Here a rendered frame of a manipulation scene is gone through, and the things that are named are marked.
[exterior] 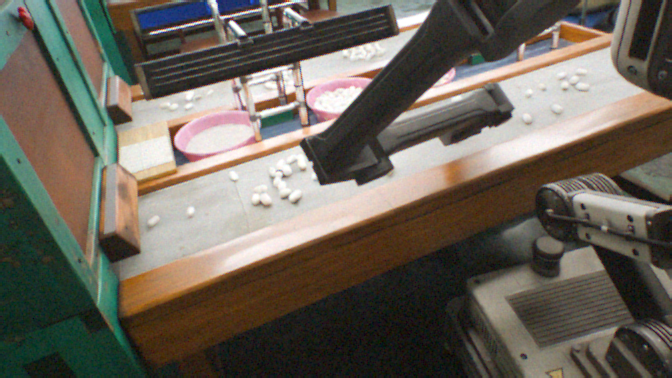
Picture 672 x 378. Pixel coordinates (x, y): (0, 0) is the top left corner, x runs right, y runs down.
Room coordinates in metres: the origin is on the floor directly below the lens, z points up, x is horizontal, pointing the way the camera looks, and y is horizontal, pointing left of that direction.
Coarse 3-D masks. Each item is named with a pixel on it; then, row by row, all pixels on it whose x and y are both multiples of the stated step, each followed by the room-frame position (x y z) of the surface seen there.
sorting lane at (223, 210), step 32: (576, 64) 1.39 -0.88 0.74; (608, 64) 1.36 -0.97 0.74; (512, 96) 1.23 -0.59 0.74; (544, 96) 1.20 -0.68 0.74; (576, 96) 1.17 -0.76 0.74; (608, 96) 1.14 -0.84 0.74; (512, 128) 1.04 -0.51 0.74; (256, 160) 1.07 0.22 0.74; (416, 160) 0.95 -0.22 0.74; (448, 160) 0.93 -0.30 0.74; (160, 192) 0.97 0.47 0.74; (192, 192) 0.95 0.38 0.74; (224, 192) 0.93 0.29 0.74; (320, 192) 0.87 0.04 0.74; (352, 192) 0.86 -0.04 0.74; (160, 224) 0.84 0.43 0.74; (192, 224) 0.82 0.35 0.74; (224, 224) 0.80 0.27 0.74; (256, 224) 0.79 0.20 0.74; (160, 256) 0.73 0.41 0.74
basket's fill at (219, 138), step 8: (216, 128) 1.32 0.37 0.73; (224, 128) 1.31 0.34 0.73; (232, 128) 1.30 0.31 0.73; (240, 128) 1.29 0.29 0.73; (248, 128) 1.29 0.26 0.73; (200, 136) 1.27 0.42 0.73; (208, 136) 1.26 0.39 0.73; (216, 136) 1.25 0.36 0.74; (224, 136) 1.25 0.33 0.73; (232, 136) 1.24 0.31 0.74; (240, 136) 1.23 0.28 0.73; (248, 136) 1.23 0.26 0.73; (192, 144) 1.23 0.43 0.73; (200, 144) 1.22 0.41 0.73; (208, 144) 1.20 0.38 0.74; (216, 144) 1.20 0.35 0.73; (224, 144) 1.19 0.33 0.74; (232, 144) 1.19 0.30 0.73; (192, 152) 1.19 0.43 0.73; (200, 152) 1.18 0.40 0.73; (208, 152) 1.17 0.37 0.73
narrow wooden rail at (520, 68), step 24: (576, 48) 1.47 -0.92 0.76; (600, 48) 1.48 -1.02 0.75; (504, 72) 1.36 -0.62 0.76; (528, 72) 1.38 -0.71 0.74; (432, 96) 1.26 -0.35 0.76; (456, 96) 1.28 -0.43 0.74; (264, 144) 1.11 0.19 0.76; (288, 144) 1.10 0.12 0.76; (192, 168) 1.03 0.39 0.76; (216, 168) 1.03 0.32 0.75; (144, 192) 0.97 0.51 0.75
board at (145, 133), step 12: (120, 132) 1.29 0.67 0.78; (132, 132) 1.28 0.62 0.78; (144, 132) 1.27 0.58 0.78; (156, 132) 1.26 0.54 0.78; (168, 132) 1.26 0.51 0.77; (120, 144) 1.21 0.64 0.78; (132, 144) 1.20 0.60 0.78; (156, 168) 1.04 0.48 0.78; (168, 168) 1.03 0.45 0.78; (144, 180) 1.00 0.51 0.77
